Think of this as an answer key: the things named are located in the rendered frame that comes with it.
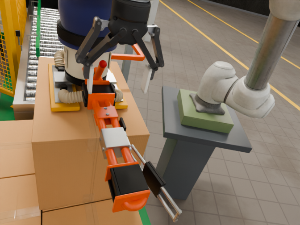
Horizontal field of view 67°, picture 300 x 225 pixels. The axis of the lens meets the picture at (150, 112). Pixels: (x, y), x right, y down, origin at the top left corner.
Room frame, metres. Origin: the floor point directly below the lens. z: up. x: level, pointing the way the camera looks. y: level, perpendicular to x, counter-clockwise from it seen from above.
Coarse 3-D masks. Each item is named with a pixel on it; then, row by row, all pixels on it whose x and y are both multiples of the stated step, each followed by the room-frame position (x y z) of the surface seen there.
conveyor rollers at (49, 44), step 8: (48, 8) 2.99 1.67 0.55; (48, 16) 2.74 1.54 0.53; (56, 16) 2.79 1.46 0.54; (32, 24) 2.37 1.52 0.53; (48, 24) 2.45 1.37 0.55; (56, 24) 2.55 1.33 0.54; (32, 32) 2.13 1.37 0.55; (48, 32) 2.27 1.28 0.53; (56, 32) 2.31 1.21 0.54; (32, 40) 1.96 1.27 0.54; (40, 40) 2.00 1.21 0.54; (48, 40) 2.04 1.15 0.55; (56, 40) 2.09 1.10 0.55; (32, 48) 1.81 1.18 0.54; (40, 48) 1.84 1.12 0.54; (48, 48) 1.88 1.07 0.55; (56, 48) 1.92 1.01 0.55; (32, 56) 1.66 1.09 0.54; (40, 56) 1.69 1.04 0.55; (48, 56) 1.73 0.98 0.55; (32, 64) 1.57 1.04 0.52; (32, 72) 1.43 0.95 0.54; (32, 80) 1.34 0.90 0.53; (32, 88) 1.27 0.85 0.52; (32, 96) 1.19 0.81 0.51
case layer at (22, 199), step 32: (0, 128) 0.82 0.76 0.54; (32, 128) 0.88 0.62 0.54; (0, 160) 0.63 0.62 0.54; (32, 160) 0.68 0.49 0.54; (0, 192) 0.49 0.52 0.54; (32, 192) 0.52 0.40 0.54; (0, 224) 0.37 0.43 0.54; (32, 224) 0.40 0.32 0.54; (64, 224) 0.43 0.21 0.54; (96, 224) 0.47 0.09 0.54; (128, 224) 0.50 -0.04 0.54
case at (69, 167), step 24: (48, 72) 0.87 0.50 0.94; (120, 72) 1.06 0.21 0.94; (48, 96) 0.70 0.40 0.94; (48, 120) 0.57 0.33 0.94; (72, 120) 0.60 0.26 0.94; (48, 144) 0.48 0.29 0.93; (72, 144) 0.52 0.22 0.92; (96, 144) 0.55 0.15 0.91; (144, 144) 0.64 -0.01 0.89; (48, 168) 0.48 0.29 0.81; (72, 168) 0.52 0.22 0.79; (96, 168) 0.56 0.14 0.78; (48, 192) 0.48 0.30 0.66; (72, 192) 0.52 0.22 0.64; (96, 192) 0.56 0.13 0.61
